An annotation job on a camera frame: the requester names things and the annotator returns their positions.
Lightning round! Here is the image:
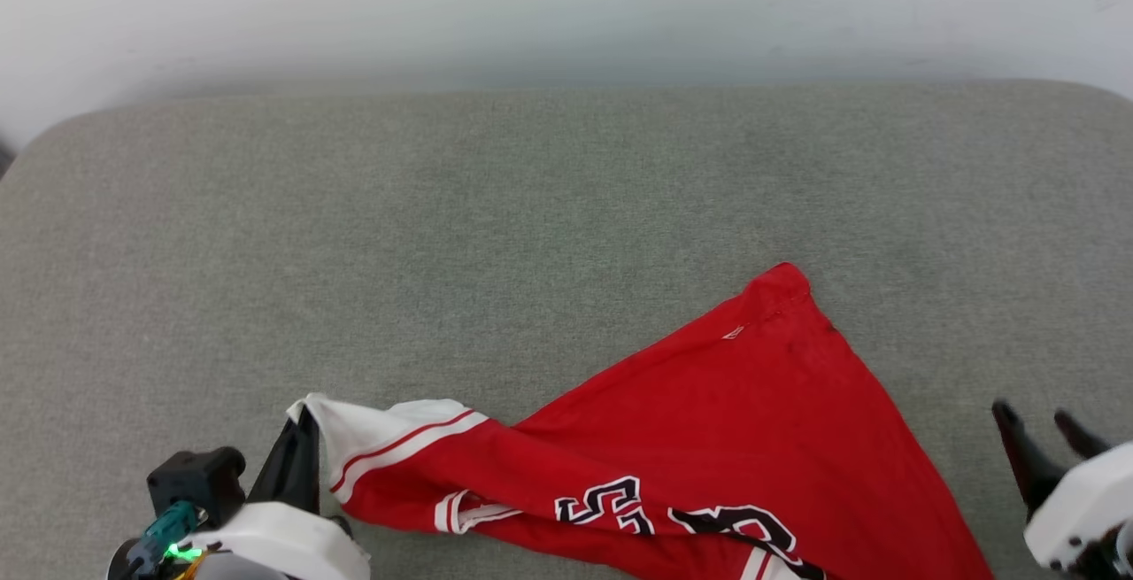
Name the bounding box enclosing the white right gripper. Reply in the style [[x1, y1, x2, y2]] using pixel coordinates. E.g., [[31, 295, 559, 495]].
[[991, 399, 1133, 574]]

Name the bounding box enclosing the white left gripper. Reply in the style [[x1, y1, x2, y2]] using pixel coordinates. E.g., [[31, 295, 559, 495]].
[[190, 405, 371, 580]]

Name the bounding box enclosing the red white basketball jersey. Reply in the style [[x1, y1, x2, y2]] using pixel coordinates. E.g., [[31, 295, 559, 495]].
[[288, 261, 994, 580]]

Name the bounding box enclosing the teal left cable connector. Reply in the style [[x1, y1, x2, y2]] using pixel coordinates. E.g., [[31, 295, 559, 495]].
[[124, 500, 203, 580]]

